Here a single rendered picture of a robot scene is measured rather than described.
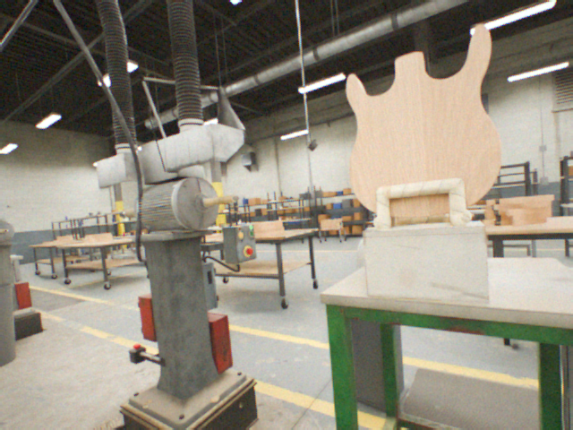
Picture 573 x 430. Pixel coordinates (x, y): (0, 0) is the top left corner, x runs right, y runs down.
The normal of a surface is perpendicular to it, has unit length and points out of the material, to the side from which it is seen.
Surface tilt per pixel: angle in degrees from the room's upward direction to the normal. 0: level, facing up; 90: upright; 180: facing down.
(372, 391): 90
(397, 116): 90
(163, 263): 90
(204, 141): 90
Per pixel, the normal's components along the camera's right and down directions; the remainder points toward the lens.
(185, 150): -0.53, 0.09
